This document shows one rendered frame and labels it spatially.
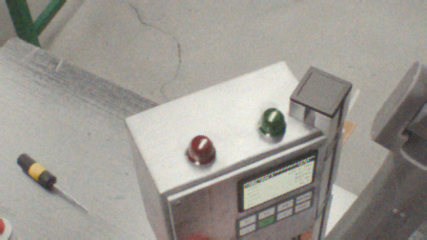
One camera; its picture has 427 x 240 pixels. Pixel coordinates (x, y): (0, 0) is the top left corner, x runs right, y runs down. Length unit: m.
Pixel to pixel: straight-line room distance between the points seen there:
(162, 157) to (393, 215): 0.21
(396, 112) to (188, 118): 0.22
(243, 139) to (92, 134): 0.85
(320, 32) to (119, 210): 1.58
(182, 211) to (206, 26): 2.17
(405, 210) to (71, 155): 0.99
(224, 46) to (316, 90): 2.07
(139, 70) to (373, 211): 2.16
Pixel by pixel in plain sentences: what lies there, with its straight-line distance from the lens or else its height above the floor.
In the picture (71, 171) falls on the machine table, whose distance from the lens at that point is 1.46.
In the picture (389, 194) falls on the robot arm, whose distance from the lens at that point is 0.58.
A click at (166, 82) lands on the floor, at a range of 2.65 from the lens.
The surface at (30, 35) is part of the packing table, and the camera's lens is 2.61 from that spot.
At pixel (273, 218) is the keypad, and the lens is 0.76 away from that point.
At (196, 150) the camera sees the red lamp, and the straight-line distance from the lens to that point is 0.65.
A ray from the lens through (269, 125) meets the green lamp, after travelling 0.66.
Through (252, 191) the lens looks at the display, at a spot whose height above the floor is 1.44.
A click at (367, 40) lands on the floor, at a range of 2.80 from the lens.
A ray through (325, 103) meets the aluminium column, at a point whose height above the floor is 1.50.
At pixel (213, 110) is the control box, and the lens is 0.70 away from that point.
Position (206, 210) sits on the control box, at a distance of 0.69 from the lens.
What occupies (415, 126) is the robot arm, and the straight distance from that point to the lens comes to 0.55.
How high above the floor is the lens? 2.03
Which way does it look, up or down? 53 degrees down
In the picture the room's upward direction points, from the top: 4 degrees counter-clockwise
